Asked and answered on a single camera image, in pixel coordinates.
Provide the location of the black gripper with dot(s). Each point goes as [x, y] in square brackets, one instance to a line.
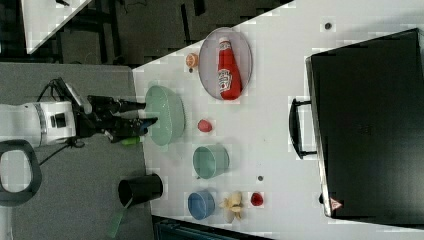
[104, 119]

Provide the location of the red plush ketchup bottle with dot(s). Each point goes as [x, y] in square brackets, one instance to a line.
[229, 79]

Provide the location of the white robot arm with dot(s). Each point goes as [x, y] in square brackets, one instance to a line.
[31, 125]

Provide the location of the grey round plate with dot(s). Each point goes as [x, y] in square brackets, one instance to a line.
[209, 59]

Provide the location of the green colander basket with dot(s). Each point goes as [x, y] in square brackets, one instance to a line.
[165, 105]

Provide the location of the black cylinder cup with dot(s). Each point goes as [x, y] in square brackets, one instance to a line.
[140, 189]

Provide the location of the large red strawberry toy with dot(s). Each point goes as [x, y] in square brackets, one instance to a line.
[204, 126]

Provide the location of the orange slice toy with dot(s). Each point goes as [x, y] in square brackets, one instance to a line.
[192, 60]

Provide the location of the green mug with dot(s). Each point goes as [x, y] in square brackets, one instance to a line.
[210, 161]

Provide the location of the green spatula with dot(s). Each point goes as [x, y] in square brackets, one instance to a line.
[117, 219]

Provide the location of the blue bowl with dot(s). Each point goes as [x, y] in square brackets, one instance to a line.
[201, 204]

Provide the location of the peeled banana toy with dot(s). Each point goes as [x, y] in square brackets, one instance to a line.
[232, 207]

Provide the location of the small dark strawberry toy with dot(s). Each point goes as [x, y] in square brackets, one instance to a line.
[256, 199]

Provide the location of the blue metal rail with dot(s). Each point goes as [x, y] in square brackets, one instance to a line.
[171, 229]

